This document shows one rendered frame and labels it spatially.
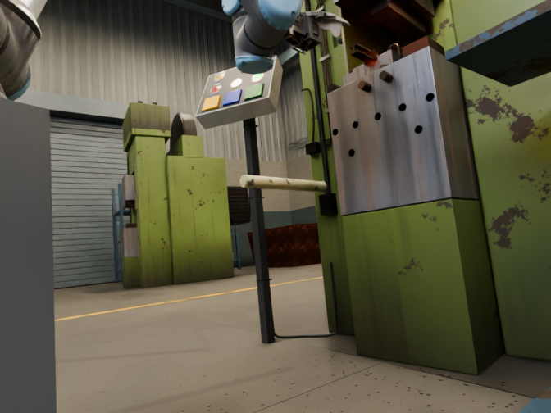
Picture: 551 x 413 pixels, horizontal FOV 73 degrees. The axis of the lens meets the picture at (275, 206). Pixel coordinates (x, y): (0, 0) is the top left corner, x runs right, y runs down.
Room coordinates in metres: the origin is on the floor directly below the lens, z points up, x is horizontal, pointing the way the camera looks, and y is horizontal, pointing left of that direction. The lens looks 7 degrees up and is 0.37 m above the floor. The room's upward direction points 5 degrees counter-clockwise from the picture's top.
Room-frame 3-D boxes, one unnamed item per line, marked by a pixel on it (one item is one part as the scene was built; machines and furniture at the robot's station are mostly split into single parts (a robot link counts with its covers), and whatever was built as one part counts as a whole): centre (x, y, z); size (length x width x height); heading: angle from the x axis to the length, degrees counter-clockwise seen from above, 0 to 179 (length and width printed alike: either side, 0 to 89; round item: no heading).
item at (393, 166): (1.34, -0.56, 0.69); 0.56 x 0.38 x 0.45; 133
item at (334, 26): (0.98, -0.22, 0.98); 0.09 x 0.03 x 0.06; 97
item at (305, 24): (0.96, -0.11, 0.97); 0.12 x 0.08 x 0.09; 133
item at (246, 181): (1.42, -0.06, 0.62); 0.44 x 0.05 x 0.05; 133
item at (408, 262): (1.34, -0.56, 0.23); 0.56 x 0.38 x 0.47; 133
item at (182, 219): (6.31, 1.48, 1.45); 2.20 x 1.23 x 2.90; 126
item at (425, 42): (1.14, -0.52, 0.95); 0.12 x 0.09 x 0.07; 133
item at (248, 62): (0.83, 0.01, 0.86); 0.12 x 0.09 x 0.12; 22
